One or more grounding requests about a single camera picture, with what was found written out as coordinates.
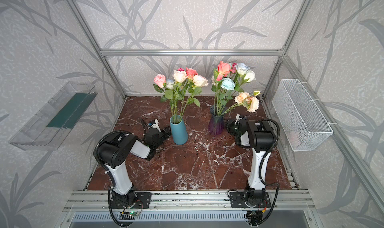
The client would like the blue purple glass vase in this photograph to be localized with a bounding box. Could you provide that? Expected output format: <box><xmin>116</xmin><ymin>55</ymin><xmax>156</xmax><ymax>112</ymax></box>
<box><xmin>208</xmin><ymin>105</ymin><xmax>225</xmax><ymax>135</ymax></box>

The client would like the teal ceramic vase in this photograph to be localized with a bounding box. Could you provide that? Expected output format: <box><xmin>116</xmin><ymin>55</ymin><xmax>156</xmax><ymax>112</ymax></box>
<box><xmin>170</xmin><ymin>115</ymin><xmax>188</xmax><ymax>145</ymax></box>

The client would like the pink white rose bunch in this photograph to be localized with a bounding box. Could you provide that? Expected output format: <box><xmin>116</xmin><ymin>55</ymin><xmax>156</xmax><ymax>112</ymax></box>
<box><xmin>180</xmin><ymin>75</ymin><xmax>209</xmax><ymax>117</ymax></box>

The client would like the coral red rose stem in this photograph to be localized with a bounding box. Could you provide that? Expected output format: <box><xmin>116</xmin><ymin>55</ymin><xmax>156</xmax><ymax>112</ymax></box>
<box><xmin>180</xmin><ymin>68</ymin><xmax>198</xmax><ymax>117</ymax></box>

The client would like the cream peach flower stem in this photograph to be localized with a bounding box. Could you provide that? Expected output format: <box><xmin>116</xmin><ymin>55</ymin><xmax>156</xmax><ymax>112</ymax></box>
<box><xmin>224</xmin><ymin>90</ymin><xmax>261</xmax><ymax>114</ymax></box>

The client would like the pink and white rose stem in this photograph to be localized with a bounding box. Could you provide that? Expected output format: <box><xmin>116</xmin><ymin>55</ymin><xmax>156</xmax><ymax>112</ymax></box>
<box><xmin>154</xmin><ymin>74</ymin><xmax>177</xmax><ymax>116</ymax></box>

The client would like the cream rose stem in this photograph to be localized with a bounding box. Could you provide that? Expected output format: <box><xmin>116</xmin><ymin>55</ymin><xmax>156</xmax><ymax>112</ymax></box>
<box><xmin>173</xmin><ymin>70</ymin><xmax>188</xmax><ymax>116</ymax></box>

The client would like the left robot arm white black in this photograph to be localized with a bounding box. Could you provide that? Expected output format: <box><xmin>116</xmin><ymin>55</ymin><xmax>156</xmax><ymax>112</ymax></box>
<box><xmin>94</xmin><ymin>126</ymin><xmax>171</xmax><ymax>209</ymax></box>

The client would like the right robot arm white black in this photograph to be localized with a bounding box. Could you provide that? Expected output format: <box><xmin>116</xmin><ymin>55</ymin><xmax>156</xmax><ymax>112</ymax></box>
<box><xmin>225</xmin><ymin>115</ymin><xmax>281</xmax><ymax>212</ymax></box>

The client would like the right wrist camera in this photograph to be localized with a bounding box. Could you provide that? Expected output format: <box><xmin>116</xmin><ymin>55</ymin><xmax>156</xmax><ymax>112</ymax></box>
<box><xmin>235</xmin><ymin>114</ymin><xmax>244</xmax><ymax>125</ymax></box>

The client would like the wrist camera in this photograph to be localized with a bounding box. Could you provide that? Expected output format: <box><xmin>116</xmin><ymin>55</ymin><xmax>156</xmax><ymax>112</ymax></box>
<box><xmin>148</xmin><ymin>119</ymin><xmax>161</xmax><ymax>132</ymax></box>
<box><xmin>235</xmin><ymin>114</ymin><xmax>244</xmax><ymax>125</ymax></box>

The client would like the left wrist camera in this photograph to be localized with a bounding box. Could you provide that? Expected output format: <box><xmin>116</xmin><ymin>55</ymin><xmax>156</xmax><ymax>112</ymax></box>
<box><xmin>148</xmin><ymin>119</ymin><xmax>161</xmax><ymax>132</ymax></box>

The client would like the white wire mesh basket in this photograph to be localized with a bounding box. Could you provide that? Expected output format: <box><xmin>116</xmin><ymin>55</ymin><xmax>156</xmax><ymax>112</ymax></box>
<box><xmin>272</xmin><ymin>79</ymin><xmax>334</xmax><ymax>152</ymax></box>

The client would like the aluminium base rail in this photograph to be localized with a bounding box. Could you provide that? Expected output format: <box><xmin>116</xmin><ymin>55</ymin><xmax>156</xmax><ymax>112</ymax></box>
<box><xmin>56</xmin><ymin>190</ymin><xmax>320</xmax><ymax>228</ymax></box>

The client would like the clear plastic wall tray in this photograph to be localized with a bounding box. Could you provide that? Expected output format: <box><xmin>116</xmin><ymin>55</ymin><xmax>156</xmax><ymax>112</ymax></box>
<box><xmin>9</xmin><ymin>81</ymin><xmax>98</xmax><ymax>151</ymax></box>

